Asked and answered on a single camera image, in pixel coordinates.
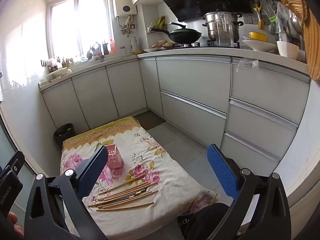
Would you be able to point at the black range hood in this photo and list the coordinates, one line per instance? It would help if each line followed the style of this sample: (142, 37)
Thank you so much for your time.
(200, 0)

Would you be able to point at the dark floor mat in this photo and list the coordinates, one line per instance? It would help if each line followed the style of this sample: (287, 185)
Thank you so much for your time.
(150, 120)

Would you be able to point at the kitchen window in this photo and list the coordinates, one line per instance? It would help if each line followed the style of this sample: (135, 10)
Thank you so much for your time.
(80, 25)

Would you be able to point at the white water heater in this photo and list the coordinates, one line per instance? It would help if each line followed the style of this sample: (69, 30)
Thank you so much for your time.
(123, 3)

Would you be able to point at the white plastic bottle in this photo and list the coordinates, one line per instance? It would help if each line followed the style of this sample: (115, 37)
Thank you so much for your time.
(134, 46)

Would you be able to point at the dark knife block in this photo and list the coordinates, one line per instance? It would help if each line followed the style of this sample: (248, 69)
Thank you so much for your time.
(106, 49)

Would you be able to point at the wicker basket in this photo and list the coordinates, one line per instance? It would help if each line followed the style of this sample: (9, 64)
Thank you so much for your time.
(312, 42)

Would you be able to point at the person's left hand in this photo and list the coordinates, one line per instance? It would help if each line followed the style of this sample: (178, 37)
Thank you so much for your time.
(15, 226)

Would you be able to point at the bunch of wooden chopsticks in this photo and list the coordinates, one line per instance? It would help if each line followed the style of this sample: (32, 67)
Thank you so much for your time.
(130, 205)

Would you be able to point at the floral printed cloth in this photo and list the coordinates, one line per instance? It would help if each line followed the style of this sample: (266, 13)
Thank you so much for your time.
(140, 152)

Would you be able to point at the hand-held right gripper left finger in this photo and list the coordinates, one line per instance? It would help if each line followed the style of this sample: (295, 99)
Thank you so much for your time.
(92, 172)

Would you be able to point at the black chopstick gold band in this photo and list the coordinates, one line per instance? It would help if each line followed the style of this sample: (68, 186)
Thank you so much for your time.
(125, 198)
(140, 192)

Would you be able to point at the wide white bowl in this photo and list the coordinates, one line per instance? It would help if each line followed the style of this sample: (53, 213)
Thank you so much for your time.
(257, 45)

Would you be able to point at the yellow bowl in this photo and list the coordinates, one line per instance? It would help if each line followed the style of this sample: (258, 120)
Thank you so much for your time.
(257, 36)

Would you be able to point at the pink perforated utensil holder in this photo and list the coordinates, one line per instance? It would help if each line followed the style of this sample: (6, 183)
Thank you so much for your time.
(114, 158)

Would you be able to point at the gas stove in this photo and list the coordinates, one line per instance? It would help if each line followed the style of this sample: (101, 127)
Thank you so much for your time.
(195, 45)

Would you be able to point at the clear plastic bag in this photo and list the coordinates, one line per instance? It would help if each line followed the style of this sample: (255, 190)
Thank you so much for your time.
(246, 63)

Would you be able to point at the white kitchen base cabinet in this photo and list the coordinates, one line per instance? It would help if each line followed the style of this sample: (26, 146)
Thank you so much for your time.
(195, 80)

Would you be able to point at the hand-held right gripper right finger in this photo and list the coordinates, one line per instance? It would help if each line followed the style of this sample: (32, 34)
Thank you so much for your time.
(222, 172)

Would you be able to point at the person's leg black trousers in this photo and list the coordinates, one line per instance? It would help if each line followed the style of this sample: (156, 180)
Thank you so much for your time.
(207, 220)

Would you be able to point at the black wok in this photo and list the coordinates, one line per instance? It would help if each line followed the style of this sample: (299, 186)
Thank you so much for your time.
(185, 36)

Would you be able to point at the clear plastic jug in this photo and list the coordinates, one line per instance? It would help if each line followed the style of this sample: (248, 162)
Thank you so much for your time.
(225, 35)

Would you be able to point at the orange bottle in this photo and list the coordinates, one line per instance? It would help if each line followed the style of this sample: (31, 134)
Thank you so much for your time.
(112, 47)

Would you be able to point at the steel steamer pot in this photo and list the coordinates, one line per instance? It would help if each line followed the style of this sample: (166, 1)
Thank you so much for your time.
(211, 22)

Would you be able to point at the clear food container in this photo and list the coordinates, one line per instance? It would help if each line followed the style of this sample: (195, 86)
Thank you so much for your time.
(54, 75)

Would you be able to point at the black trash bin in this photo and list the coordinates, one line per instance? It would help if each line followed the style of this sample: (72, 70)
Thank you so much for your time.
(65, 136)

